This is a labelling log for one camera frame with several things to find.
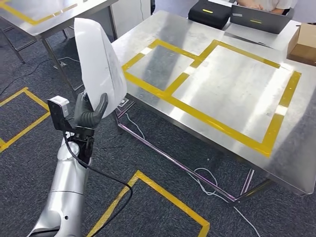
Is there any black bag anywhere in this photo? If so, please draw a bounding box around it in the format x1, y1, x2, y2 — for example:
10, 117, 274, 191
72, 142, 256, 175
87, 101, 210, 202
188, 0, 232, 30

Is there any grey open laptop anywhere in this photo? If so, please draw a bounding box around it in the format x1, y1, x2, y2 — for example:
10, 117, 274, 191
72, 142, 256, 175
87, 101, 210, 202
229, 3, 292, 35

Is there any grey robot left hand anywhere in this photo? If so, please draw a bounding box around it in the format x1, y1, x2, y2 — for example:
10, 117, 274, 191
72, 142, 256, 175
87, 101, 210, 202
73, 92, 109, 129

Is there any yellow tape outline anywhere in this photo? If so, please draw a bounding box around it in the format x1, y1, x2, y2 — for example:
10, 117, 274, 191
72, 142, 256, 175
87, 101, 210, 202
122, 39, 302, 158

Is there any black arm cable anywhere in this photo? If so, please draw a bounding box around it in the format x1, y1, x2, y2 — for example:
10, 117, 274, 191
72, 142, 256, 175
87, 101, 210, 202
63, 130, 133, 237

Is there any black floor cable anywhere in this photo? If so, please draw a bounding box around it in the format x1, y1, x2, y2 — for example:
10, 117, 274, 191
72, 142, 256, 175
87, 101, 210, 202
0, 57, 79, 97

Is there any steel workbench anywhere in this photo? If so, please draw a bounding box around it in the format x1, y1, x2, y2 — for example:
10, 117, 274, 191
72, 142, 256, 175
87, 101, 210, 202
112, 9, 316, 203
0, 0, 118, 92

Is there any brown cardboard box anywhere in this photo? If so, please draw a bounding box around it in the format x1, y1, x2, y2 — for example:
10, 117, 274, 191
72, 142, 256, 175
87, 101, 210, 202
286, 23, 316, 67

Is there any white floor cable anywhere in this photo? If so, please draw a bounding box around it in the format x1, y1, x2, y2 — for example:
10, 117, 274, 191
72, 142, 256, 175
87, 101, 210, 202
124, 113, 261, 237

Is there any white curved plastic part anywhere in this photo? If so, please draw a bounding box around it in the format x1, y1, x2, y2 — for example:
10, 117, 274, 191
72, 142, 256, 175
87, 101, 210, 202
74, 17, 127, 119

